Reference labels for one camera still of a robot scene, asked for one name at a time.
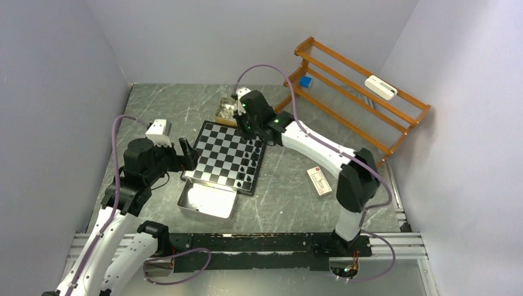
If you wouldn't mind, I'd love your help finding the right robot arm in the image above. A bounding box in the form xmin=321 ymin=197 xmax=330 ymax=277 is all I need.
xmin=232 ymin=88 xmax=380 ymax=255

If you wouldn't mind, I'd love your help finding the silver tin box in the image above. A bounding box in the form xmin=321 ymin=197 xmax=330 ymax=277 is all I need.
xmin=177 ymin=178 xmax=237 ymax=222

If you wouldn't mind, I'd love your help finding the gold tin box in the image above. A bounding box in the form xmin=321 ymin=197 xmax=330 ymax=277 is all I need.
xmin=215 ymin=97 xmax=237 ymax=127

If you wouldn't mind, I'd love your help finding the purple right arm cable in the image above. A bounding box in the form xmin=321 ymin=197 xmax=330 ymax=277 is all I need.
xmin=232 ymin=64 xmax=397 ymax=284

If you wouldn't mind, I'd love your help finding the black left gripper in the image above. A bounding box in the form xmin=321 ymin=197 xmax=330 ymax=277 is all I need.
xmin=144 ymin=137 xmax=199 ymax=184

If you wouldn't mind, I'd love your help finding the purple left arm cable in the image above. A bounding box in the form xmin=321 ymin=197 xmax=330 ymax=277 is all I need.
xmin=61 ymin=114 xmax=152 ymax=296

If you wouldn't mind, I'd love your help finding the black and white chessboard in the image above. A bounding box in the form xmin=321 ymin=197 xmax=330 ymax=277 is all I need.
xmin=180 ymin=120 xmax=266 ymax=196

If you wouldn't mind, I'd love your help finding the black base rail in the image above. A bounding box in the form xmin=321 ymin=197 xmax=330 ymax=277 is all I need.
xmin=160 ymin=232 xmax=373 ymax=273

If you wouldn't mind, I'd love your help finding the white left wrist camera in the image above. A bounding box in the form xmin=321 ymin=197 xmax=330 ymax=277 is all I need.
xmin=146 ymin=119 xmax=173 ymax=147

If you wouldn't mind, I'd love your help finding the white rectangular device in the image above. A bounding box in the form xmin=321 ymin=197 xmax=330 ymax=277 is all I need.
xmin=364 ymin=75 xmax=398 ymax=101

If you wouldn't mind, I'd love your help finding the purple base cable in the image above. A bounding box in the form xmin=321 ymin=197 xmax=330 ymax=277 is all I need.
xmin=142 ymin=247 xmax=212 ymax=287

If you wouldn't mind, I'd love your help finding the blue cube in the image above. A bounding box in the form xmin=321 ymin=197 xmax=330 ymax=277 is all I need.
xmin=299 ymin=76 xmax=314 ymax=89

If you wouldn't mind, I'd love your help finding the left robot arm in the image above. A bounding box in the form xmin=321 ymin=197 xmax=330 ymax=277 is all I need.
xmin=44 ymin=136 xmax=199 ymax=295

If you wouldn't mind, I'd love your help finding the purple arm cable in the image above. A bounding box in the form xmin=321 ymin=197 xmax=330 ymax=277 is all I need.
xmin=61 ymin=114 xmax=152 ymax=296
xmin=232 ymin=64 xmax=397 ymax=284

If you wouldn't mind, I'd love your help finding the orange wooden rack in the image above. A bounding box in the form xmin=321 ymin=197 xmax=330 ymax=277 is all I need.
xmin=289 ymin=36 xmax=431 ymax=167

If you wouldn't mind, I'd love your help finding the pile of white chess pieces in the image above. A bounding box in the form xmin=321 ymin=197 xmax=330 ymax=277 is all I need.
xmin=218 ymin=104 xmax=236 ymax=120

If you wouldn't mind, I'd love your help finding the small white red box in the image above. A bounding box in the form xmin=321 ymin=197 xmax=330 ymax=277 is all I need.
xmin=307 ymin=166 xmax=332 ymax=197

